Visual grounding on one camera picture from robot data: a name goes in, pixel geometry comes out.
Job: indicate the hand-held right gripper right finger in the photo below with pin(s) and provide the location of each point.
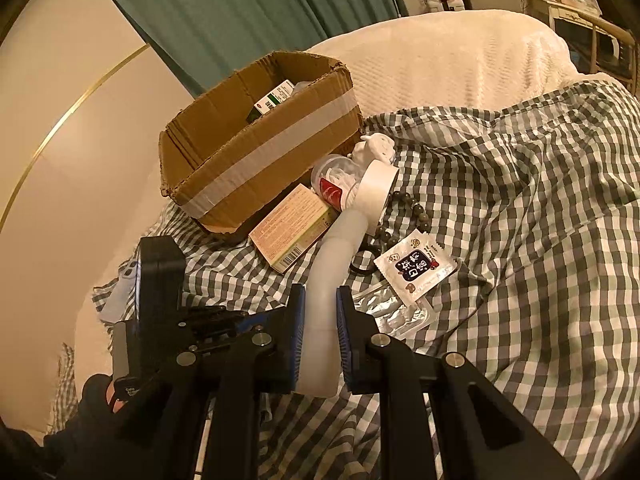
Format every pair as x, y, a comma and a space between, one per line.
352, 345

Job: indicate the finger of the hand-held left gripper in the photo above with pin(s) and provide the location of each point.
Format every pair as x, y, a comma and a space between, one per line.
220, 320

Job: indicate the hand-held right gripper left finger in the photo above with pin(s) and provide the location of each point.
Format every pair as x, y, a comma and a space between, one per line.
295, 330

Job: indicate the white plastic bottle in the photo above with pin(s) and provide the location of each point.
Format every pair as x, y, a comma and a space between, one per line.
325, 285

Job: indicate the brown cardboard box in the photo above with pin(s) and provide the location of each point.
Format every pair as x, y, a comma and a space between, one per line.
260, 160

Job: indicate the white plaster figurine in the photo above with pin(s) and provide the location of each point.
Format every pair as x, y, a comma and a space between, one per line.
375, 150

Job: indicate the green medicine box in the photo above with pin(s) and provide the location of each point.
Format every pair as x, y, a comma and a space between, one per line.
272, 100

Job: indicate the person's left hand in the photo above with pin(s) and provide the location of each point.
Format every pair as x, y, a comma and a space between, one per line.
95, 410

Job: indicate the white phone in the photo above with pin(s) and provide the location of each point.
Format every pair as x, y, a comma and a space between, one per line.
120, 290

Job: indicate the clear blister pack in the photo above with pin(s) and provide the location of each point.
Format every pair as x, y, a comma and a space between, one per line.
400, 310

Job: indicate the white cartoon print sachet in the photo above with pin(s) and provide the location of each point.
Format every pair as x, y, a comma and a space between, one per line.
415, 267

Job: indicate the tan flat carton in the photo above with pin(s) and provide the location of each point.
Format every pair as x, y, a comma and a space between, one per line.
295, 225

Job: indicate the clear floss jar white lid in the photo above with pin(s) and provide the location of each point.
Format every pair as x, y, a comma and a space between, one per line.
345, 185

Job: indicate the grey checked bed sheet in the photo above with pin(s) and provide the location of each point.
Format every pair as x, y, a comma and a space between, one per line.
525, 235

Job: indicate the wide green curtain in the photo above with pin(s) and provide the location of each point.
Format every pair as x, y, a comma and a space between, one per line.
250, 10

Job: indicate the white quilted bedspread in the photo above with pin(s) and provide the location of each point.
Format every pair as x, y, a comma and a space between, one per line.
450, 55

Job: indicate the white small appliance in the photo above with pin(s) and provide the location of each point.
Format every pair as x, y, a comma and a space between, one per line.
445, 4

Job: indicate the wooden chair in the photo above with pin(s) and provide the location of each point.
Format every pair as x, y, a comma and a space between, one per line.
607, 45

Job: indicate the white dresser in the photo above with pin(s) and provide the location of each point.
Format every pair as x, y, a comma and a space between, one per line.
560, 5

